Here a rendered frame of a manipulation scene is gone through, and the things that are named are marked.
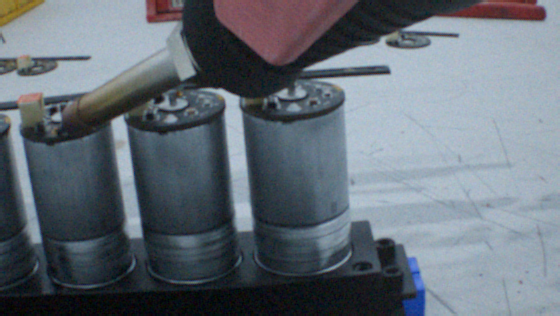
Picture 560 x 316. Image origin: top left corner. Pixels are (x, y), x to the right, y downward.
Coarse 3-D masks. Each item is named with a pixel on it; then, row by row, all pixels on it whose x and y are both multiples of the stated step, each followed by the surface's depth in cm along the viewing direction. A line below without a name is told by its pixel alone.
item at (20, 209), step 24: (0, 144) 22; (0, 168) 22; (0, 192) 22; (0, 216) 22; (24, 216) 23; (0, 240) 22; (24, 240) 23; (0, 264) 23; (24, 264) 23; (0, 288) 23
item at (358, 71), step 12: (312, 72) 24; (324, 72) 24; (336, 72) 24; (348, 72) 24; (360, 72) 24; (372, 72) 24; (384, 72) 24; (192, 84) 24; (60, 96) 24; (72, 96) 24; (0, 108) 24; (12, 108) 24
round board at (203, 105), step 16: (160, 96) 23; (192, 96) 23; (208, 96) 23; (144, 112) 22; (160, 112) 22; (192, 112) 22; (208, 112) 22; (144, 128) 21; (160, 128) 21; (176, 128) 21
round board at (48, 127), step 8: (56, 104) 23; (48, 112) 23; (56, 112) 23; (24, 128) 22; (32, 128) 22; (40, 128) 22; (48, 128) 22; (24, 136) 22; (32, 136) 21; (40, 136) 21; (48, 136) 21; (56, 136) 21; (64, 136) 21
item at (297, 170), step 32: (288, 96) 22; (256, 128) 22; (288, 128) 21; (320, 128) 21; (256, 160) 22; (288, 160) 22; (320, 160) 22; (256, 192) 23; (288, 192) 22; (320, 192) 22; (256, 224) 23; (288, 224) 22; (320, 224) 22; (256, 256) 24; (288, 256) 23; (320, 256) 23
